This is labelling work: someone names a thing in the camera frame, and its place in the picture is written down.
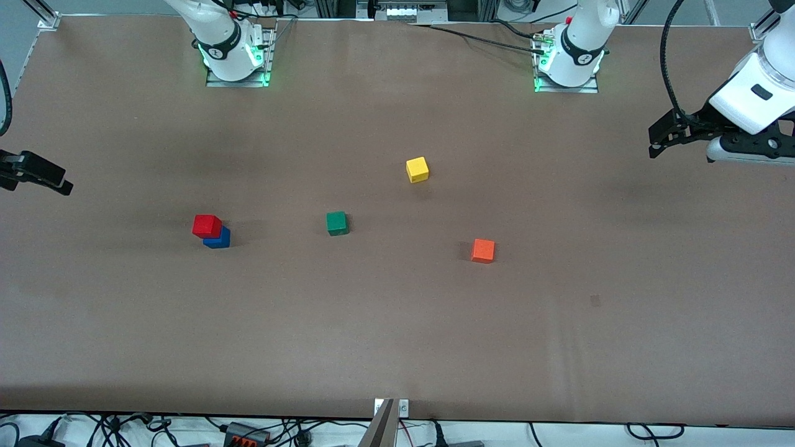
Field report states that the grey terminal block device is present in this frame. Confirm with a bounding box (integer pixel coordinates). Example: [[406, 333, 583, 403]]
[[376, 0, 449, 23]]

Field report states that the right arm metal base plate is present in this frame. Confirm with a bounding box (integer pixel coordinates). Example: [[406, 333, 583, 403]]
[[206, 17, 278, 88]]

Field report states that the aluminium corner profile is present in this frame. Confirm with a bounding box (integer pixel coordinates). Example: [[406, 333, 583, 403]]
[[750, 0, 795, 42], [24, 0, 61, 30]]

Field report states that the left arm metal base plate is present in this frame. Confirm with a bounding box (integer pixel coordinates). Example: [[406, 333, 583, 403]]
[[533, 28, 600, 95]]

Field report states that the black box with orange levers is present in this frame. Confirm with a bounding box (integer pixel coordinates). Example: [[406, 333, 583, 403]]
[[222, 422, 271, 447]]

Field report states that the long black table cable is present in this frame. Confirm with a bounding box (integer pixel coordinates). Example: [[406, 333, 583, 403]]
[[412, 22, 547, 55]]

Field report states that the brown slanted post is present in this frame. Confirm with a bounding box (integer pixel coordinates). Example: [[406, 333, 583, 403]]
[[359, 399, 398, 447]]

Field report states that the red wooden cube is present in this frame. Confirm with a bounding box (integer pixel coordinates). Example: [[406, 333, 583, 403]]
[[192, 214, 223, 239]]

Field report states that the short black table cable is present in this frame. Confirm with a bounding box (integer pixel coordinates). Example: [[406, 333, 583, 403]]
[[489, 19, 544, 41]]

